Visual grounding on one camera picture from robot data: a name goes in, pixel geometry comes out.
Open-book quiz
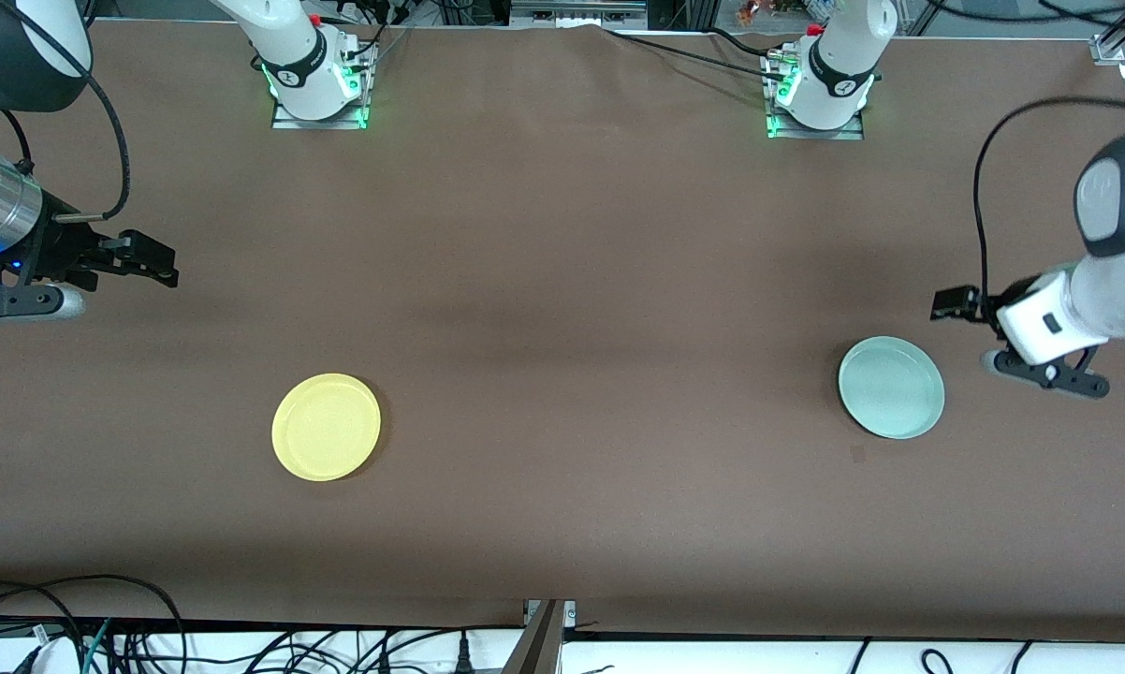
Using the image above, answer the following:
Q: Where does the pale green plate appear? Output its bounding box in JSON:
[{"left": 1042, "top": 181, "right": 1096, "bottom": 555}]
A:
[{"left": 838, "top": 336, "right": 946, "bottom": 440}]

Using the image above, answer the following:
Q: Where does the yellow plate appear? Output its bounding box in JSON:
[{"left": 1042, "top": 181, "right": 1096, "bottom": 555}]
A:
[{"left": 271, "top": 373, "right": 382, "bottom": 482}]

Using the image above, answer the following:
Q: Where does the brown table cover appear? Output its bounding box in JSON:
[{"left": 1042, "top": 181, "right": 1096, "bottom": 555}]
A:
[{"left": 0, "top": 19, "right": 1125, "bottom": 643}]

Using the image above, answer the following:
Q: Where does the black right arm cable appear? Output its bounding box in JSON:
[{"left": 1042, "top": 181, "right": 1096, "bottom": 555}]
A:
[{"left": 0, "top": 0, "right": 133, "bottom": 224}]

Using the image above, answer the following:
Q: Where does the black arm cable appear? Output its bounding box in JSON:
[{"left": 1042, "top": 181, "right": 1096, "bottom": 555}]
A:
[
  {"left": 0, "top": 0, "right": 133, "bottom": 224},
  {"left": 972, "top": 96, "right": 1125, "bottom": 300}
]

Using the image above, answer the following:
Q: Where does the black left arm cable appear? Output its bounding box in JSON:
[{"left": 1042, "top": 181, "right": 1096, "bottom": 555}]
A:
[{"left": 972, "top": 96, "right": 1125, "bottom": 300}]

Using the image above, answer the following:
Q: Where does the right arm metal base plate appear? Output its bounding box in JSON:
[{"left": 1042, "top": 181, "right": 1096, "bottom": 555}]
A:
[{"left": 271, "top": 41, "right": 371, "bottom": 130}]

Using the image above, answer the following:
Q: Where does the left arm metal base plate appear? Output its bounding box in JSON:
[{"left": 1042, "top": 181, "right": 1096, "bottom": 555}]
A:
[{"left": 764, "top": 51, "right": 866, "bottom": 141}]

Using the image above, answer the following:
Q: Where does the looping black cable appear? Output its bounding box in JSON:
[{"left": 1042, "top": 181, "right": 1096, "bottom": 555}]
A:
[{"left": 0, "top": 574, "right": 187, "bottom": 674}]

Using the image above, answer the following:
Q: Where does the long black table cable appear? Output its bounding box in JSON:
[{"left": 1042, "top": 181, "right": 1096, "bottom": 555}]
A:
[{"left": 604, "top": 28, "right": 784, "bottom": 81}]

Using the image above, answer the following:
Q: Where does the green cable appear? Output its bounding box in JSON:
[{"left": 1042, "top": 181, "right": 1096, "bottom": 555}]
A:
[{"left": 81, "top": 618, "right": 114, "bottom": 674}]

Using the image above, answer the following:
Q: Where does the small metal table bracket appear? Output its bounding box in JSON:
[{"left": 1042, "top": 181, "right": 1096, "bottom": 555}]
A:
[{"left": 523, "top": 599, "right": 578, "bottom": 630}]

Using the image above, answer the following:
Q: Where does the dark aluminium frame beam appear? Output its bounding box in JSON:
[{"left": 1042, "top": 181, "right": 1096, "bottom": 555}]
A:
[{"left": 501, "top": 599, "right": 565, "bottom": 674}]

